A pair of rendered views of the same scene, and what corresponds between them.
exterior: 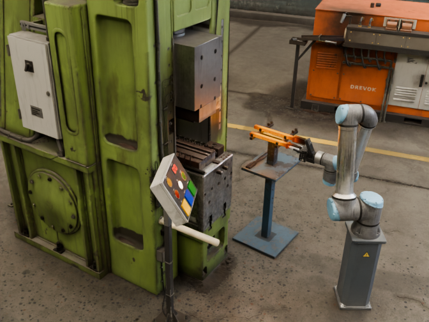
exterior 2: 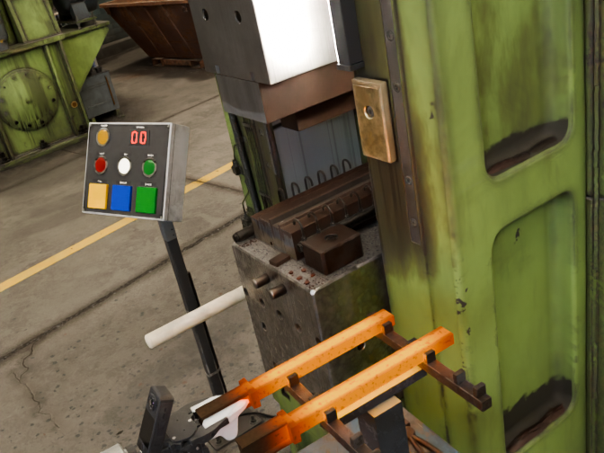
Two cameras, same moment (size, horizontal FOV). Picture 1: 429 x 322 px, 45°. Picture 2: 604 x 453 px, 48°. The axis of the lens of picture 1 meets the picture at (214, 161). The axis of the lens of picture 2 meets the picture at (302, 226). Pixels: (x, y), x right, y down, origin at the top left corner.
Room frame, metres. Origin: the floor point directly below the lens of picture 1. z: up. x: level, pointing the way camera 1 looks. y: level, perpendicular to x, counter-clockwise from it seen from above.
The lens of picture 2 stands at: (3.84, -1.28, 1.73)
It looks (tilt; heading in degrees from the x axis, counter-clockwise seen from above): 26 degrees down; 119
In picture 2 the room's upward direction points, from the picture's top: 12 degrees counter-clockwise
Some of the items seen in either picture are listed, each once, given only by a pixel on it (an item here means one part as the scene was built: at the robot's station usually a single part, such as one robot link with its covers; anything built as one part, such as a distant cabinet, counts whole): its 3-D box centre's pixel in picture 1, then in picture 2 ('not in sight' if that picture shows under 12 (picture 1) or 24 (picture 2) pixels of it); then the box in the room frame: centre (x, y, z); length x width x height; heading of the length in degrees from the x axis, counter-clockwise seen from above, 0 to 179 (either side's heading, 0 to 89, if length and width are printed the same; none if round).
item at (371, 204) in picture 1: (368, 207); not in sight; (2.76, -0.99, 0.79); 0.17 x 0.15 x 0.18; 96
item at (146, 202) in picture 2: (191, 188); (146, 199); (2.60, 0.13, 1.01); 0.07 x 0.05 x 0.07; 173
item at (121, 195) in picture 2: (188, 197); (122, 198); (2.50, 0.15, 1.01); 0.07 x 0.05 x 0.07; 173
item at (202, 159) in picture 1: (181, 151); (336, 202); (3.14, 0.23, 0.96); 0.42 x 0.20 x 0.09; 58
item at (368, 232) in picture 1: (366, 224); not in sight; (2.76, -1.00, 0.65); 0.19 x 0.19 x 0.10
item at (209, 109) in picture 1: (180, 103); (312, 71); (3.14, 0.23, 1.32); 0.42 x 0.20 x 0.10; 58
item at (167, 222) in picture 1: (168, 258); (190, 305); (2.52, 0.27, 0.54); 0.04 x 0.04 x 1.08; 58
